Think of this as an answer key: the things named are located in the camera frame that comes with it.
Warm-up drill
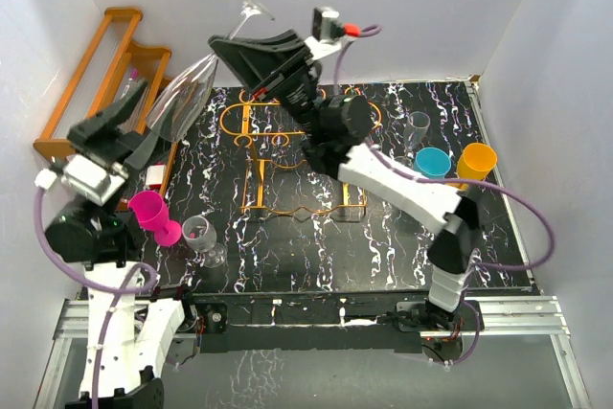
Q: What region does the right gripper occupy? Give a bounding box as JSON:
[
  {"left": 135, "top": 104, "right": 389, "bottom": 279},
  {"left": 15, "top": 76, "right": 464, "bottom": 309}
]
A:
[{"left": 212, "top": 32, "right": 326, "bottom": 139}]

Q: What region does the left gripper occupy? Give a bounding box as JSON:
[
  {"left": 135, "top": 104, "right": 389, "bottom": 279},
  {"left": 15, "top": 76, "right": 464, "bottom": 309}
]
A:
[{"left": 71, "top": 78, "right": 175, "bottom": 217}]

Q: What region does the clear large wine glass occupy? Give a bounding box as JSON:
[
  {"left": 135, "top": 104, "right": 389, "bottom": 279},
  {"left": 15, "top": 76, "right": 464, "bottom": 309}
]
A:
[{"left": 145, "top": 0, "right": 277, "bottom": 142}]

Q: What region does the pink plastic wine glass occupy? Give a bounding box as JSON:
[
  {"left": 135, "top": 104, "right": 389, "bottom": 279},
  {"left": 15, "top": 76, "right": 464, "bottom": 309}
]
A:
[{"left": 128, "top": 191, "right": 182, "bottom": 247}]

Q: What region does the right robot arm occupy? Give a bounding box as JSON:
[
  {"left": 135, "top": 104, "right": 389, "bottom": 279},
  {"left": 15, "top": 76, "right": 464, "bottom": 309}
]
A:
[{"left": 208, "top": 30, "right": 481, "bottom": 329}]

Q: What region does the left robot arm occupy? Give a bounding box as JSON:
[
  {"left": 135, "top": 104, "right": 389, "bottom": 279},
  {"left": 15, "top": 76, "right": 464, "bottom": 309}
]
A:
[{"left": 34, "top": 79, "right": 198, "bottom": 408}]

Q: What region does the gold metal wine glass rack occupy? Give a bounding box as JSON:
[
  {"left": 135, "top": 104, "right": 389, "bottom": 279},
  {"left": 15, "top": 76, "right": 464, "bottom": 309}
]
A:
[{"left": 218, "top": 91, "right": 368, "bottom": 221}]

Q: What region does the clear short wine glass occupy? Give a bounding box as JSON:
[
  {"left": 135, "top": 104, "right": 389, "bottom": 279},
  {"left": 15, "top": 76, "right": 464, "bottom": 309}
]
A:
[{"left": 182, "top": 215, "right": 227, "bottom": 268}]

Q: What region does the teal plastic wine glass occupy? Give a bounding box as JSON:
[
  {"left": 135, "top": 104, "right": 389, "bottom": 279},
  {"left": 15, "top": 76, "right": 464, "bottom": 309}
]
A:
[{"left": 413, "top": 147, "right": 452, "bottom": 179}]

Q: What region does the orange plastic wine glass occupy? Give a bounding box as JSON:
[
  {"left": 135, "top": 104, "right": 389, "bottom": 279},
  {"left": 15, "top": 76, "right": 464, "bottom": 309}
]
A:
[{"left": 445, "top": 143, "right": 498, "bottom": 191}]

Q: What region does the red white small box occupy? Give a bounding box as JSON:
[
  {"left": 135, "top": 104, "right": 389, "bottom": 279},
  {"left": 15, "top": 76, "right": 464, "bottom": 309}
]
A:
[{"left": 145, "top": 164, "right": 166, "bottom": 190}]

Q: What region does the orange wooden stepped shelf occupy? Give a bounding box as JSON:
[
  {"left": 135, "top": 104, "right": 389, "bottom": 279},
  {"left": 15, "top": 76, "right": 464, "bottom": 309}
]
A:
[{"left": 33, "top": 7, "right": 179, "bottom": 214}]

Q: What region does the pink capped marker pen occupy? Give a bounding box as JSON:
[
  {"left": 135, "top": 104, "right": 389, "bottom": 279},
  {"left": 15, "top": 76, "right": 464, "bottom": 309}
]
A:
[{"left": 121, "top": 69, "right": 139, "bottom": 99}]

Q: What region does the clear champagne flute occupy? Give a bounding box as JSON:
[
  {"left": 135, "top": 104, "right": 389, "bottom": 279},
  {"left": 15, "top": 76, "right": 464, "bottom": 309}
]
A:
[{"left": 395, "top": 111, "right": 430, "bottom": 167}]

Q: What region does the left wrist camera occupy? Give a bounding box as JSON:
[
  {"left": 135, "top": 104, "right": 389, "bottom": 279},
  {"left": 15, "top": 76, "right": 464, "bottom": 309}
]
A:
[{"left": 34, "top": 154, "right": 129, "bottom": 206}]

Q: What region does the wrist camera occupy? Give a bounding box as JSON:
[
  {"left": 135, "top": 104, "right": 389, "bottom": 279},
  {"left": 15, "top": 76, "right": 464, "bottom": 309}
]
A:
[
  {"left": 34, "top": 154, "right": 129, "bottom": 206},
  {"left": 305, "top": 7, "right": 361, "bottom": 60}
]

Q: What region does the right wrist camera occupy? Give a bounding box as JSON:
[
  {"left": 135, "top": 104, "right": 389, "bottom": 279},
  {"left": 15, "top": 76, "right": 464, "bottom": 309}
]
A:
[{"left": 305, "top": 7, "right": 361, "bottom": 60}]

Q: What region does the aluminium base frame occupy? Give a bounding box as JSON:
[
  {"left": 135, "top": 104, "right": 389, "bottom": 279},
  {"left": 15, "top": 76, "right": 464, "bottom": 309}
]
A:
[{"left": 34, "top": 298, "right": 590, "bottom": 409}]

